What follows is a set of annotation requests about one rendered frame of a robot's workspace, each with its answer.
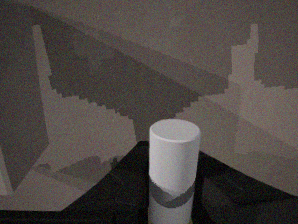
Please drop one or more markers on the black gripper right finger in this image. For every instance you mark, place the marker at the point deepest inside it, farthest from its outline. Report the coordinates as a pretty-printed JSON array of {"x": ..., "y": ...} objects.
[{"x": 226, "y": 196}]

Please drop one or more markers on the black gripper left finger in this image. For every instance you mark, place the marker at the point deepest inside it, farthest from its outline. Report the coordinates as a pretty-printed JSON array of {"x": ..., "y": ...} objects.
[{"x": 120, "y": 197}]

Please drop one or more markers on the grey cylinder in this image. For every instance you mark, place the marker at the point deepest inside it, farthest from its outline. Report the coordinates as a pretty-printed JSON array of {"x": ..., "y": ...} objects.
[{"x": 174, "y": 145}]

